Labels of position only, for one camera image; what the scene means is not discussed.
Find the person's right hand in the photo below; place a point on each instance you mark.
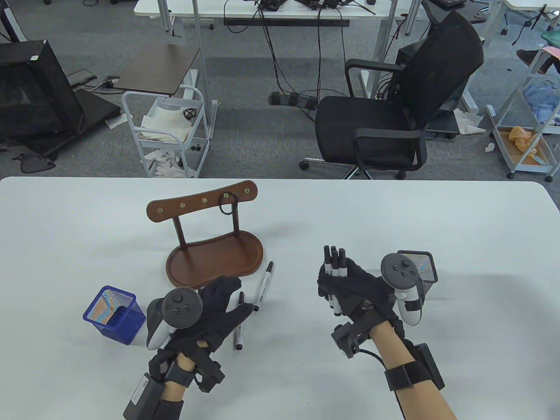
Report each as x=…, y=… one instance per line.
x=363, y=293

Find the person's left hand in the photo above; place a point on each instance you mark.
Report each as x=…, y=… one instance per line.
x=216, y=315

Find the grey white hand controller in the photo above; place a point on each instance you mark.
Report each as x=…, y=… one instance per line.
x=181, y=308
x=399, y=270

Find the black elastic band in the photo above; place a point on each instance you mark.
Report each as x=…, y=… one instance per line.
x=228, y=214

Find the person's right forearm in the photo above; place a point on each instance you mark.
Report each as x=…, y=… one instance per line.
x=415, y=398

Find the black forearm battery box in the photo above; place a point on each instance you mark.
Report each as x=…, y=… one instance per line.
x=429, y=365
x=141, y=396

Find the brown wooden hook stand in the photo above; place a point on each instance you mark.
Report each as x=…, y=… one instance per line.
x=214, y=262

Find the black mesh pen holder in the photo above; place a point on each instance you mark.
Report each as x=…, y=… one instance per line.
x=428, y=267

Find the blue mesh pen holder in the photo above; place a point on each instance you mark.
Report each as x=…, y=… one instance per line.
x=127, y=323

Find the white rolling cart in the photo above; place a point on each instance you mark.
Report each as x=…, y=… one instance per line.
x=192, y=164
x=498, y=140

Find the white scribbled paper sheets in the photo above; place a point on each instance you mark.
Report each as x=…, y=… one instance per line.
x=164, y=164

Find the black mesh office chair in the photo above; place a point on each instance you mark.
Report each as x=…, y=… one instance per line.
x=363, y=131

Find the white crumpled tissue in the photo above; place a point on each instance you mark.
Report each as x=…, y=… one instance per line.
x=489, y=147

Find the white crumpled paper sheet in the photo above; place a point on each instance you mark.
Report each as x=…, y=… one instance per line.
x=166, y=122

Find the white floor paper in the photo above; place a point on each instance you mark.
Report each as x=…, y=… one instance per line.
x=116, y=122
x=468, y=122

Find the small black round object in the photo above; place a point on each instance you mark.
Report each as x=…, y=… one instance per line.
x=189, y=113

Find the black floor power strip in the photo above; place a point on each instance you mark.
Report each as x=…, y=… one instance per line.
x=291, y=99

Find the orange cloth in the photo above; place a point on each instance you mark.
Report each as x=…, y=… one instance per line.
x=520, y=138

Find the black triangular floor object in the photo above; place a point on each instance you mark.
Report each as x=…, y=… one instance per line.
x=37, y=165

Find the black floor platform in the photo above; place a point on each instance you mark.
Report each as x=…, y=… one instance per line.
x=98, y=107

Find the black computer tower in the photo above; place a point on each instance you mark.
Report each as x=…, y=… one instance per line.
x=404, y=54

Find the brown side table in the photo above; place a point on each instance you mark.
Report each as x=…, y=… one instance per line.
x=157, y=68

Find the light blue cloth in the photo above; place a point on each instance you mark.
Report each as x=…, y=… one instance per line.
x=540, y=103

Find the black mesh box cabinet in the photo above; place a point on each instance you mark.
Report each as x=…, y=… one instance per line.
x=30, y=92

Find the black headset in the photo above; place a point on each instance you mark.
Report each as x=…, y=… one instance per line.
x=271, y=4

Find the white office desk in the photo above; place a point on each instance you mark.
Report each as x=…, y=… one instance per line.
x=197, y=8

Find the teal cloth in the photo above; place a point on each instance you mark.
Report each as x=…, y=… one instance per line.
x=549, y=37

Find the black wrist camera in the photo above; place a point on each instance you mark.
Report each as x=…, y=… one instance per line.
x=350, y=339
x=210, y=374

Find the silver metal post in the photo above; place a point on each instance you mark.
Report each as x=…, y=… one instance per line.
x=200, y=65

